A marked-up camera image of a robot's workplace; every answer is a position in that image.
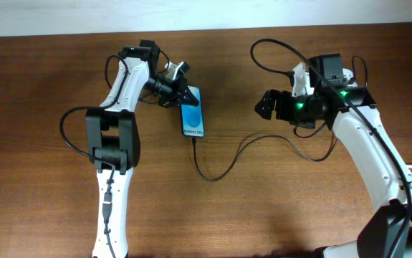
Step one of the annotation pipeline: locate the black camera cable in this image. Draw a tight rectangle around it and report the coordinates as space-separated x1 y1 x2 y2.
249 38 412 258
59 54 131 258

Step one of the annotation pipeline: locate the black USB charging cable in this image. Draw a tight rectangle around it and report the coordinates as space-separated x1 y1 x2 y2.
191 55 369 183

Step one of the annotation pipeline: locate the blue screen Galaxy smartphone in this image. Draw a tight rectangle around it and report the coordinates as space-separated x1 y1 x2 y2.
181 86 205 138

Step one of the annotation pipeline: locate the right black camera cable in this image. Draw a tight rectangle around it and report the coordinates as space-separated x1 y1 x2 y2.
249 38 412 258

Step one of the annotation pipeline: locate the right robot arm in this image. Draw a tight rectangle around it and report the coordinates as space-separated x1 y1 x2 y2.
255 54 412 257

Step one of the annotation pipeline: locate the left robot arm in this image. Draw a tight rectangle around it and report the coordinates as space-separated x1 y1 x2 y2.
85 39 199 258

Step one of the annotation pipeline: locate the white power strip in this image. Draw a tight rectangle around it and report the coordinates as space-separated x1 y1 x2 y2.
342 68 358 87

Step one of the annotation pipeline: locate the left black camera cable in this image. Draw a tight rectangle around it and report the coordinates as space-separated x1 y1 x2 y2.
59 54 131 258

